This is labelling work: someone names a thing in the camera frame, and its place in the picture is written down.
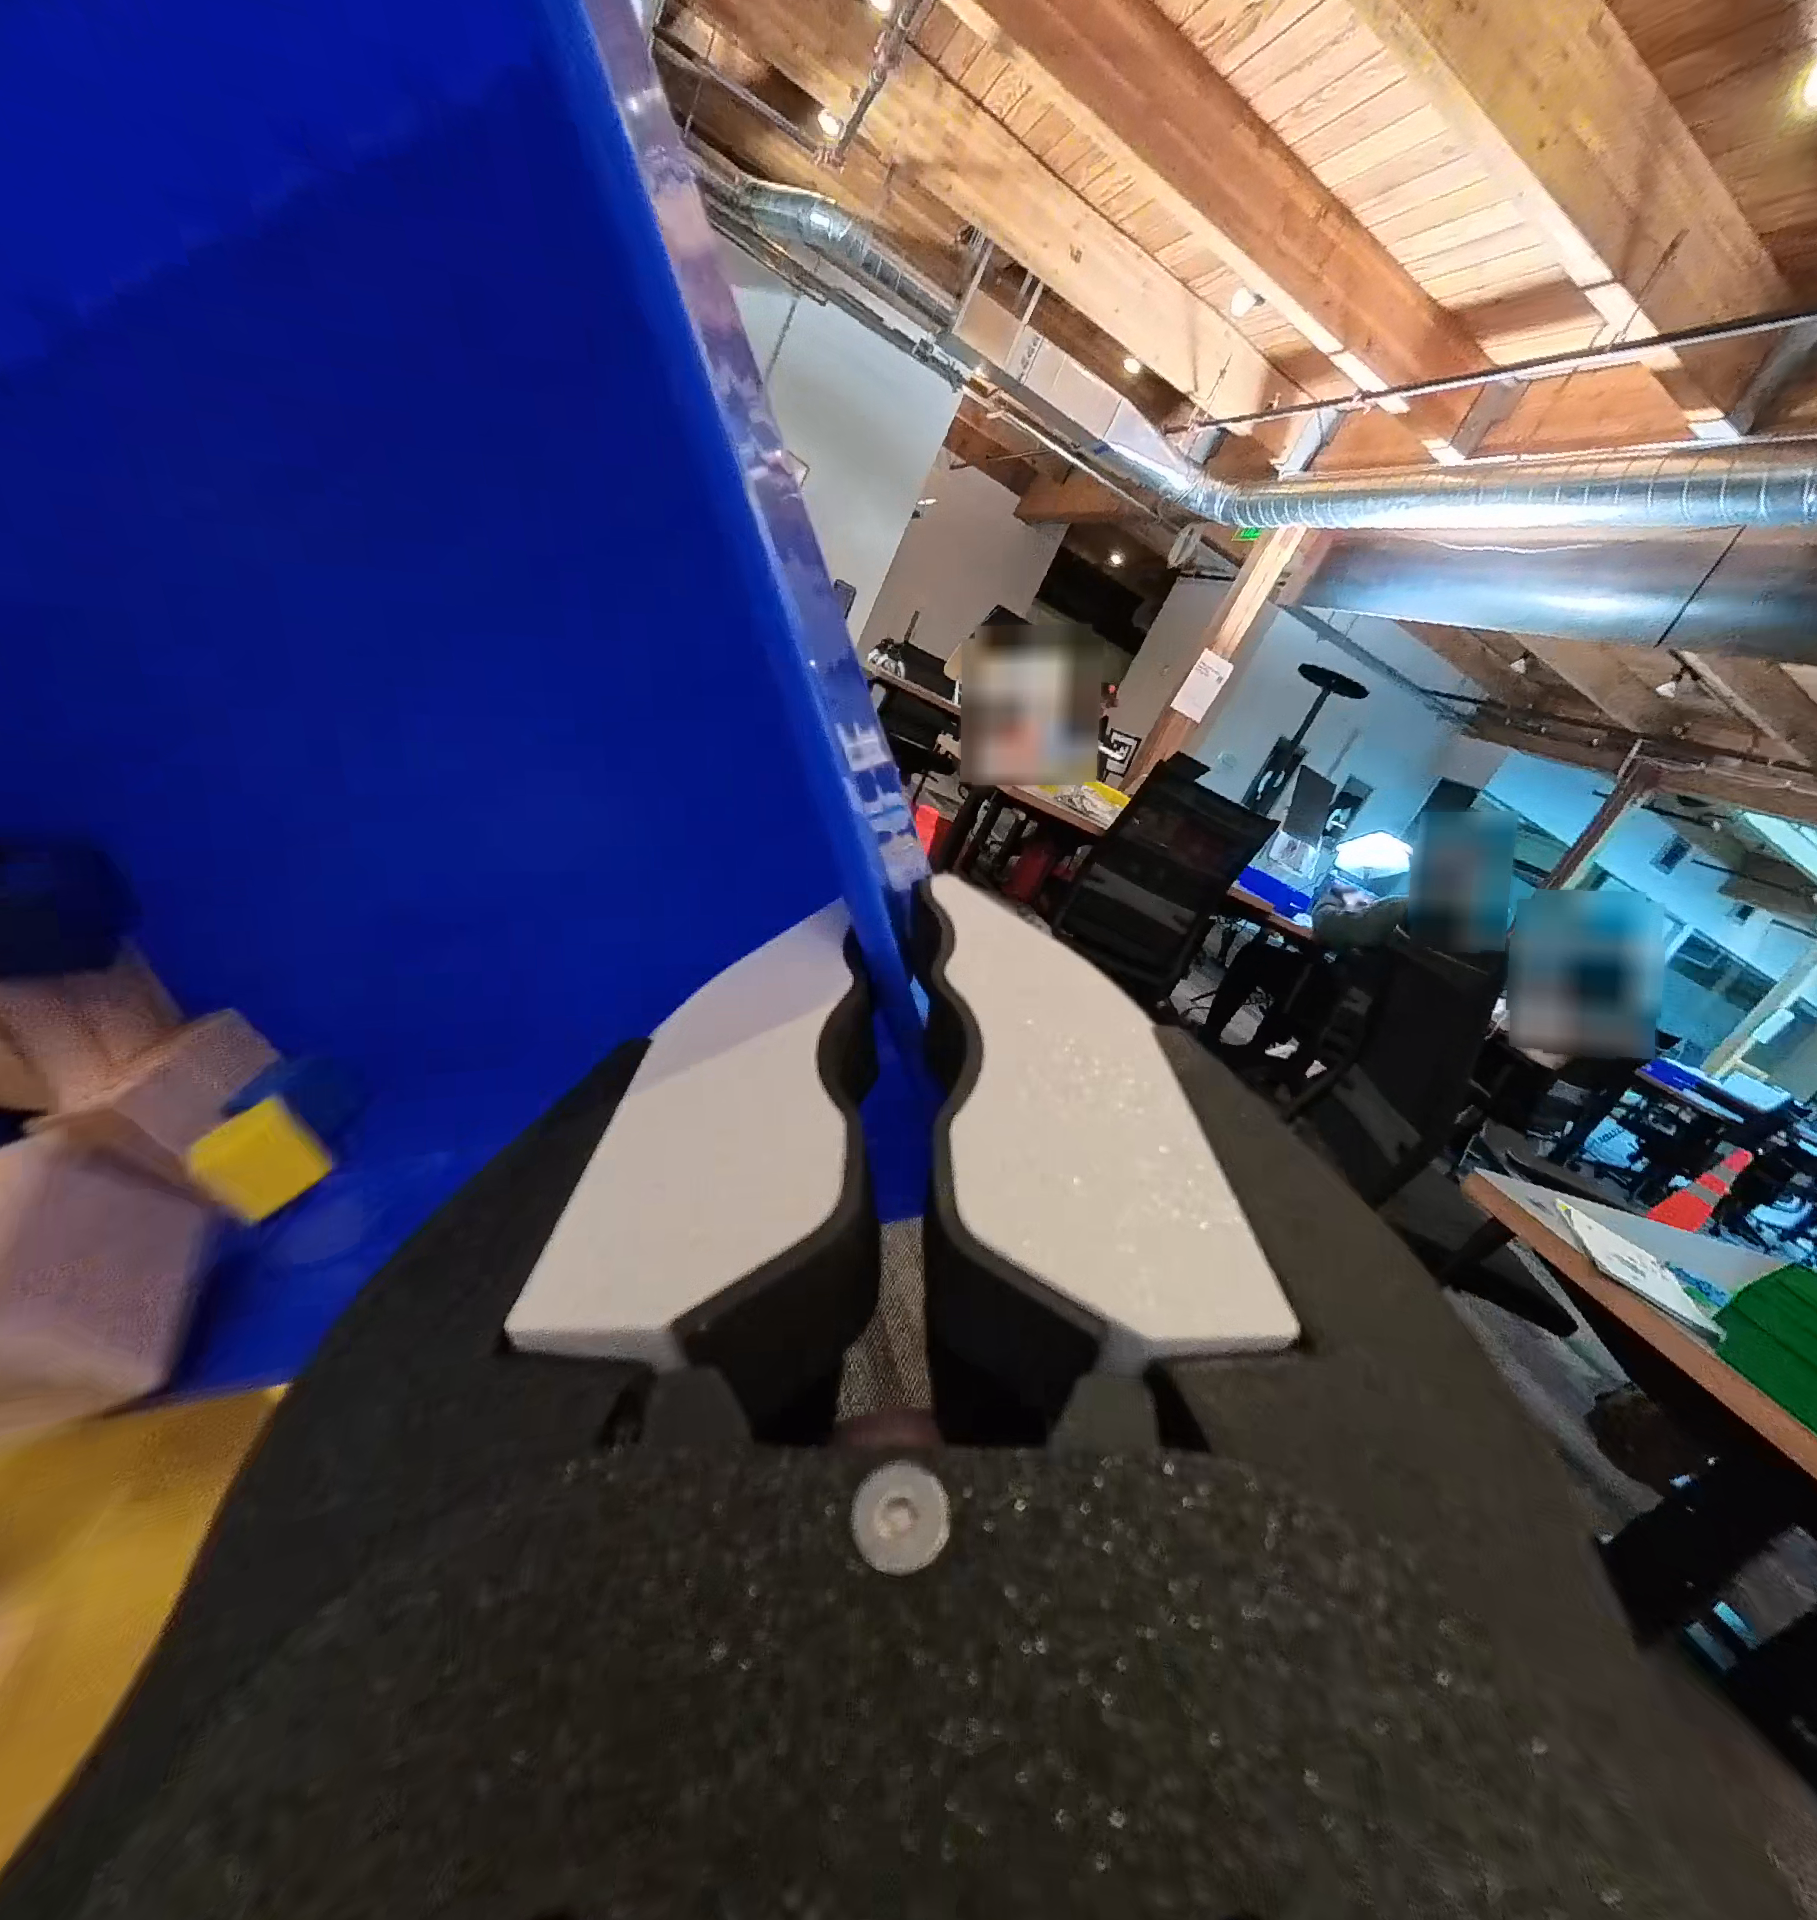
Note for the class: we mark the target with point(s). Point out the black round-top pole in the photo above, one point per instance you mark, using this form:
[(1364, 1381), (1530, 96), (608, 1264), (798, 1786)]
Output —
[(1328, 706)]

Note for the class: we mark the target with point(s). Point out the wooden table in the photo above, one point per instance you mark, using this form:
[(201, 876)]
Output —
[(1645, 1350)]

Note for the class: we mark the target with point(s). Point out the metal ceiling rod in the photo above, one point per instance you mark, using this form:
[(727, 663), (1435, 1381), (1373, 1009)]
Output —
[(1523, 375)]

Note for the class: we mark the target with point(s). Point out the silver ventilation duct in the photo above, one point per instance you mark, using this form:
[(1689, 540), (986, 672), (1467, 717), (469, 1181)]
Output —
[(1449, 503)]

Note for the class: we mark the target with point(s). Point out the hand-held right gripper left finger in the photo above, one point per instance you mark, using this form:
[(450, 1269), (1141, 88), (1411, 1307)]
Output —
[(697, 1186)]

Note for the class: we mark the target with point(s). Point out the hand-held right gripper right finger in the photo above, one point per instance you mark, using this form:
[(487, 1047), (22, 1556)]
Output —
[(1119, 1186)]

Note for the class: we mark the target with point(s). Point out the white paper sheet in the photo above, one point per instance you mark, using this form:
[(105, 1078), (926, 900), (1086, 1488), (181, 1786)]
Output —
[(1645, 1261)]

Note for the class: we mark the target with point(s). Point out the pile of mixed wooden cubes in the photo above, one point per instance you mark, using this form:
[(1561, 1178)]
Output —
[(82, 1261)]

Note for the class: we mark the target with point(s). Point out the orange traffic cone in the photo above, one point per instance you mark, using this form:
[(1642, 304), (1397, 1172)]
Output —
[(1702, 1192)]

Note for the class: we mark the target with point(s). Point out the red bag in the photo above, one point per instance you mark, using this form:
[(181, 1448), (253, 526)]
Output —
[(930, 837)]

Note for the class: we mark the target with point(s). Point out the blue plastic box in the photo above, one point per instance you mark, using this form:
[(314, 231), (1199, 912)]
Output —
[(369, 526)]

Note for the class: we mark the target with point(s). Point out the large dark ventilation duct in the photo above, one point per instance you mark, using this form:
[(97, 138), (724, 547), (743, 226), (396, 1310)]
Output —
[(1599, 593)]

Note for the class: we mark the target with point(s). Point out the yellow plastic box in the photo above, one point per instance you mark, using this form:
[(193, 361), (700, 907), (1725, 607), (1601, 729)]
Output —
[(68, 1574)]

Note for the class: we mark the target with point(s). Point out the black office chair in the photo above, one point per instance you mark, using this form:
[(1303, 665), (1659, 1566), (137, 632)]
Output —
[(1162, 886)]

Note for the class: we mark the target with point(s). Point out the stack of green sheets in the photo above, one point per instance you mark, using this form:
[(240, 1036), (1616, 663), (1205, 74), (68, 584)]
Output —
[(1802, 1350)]

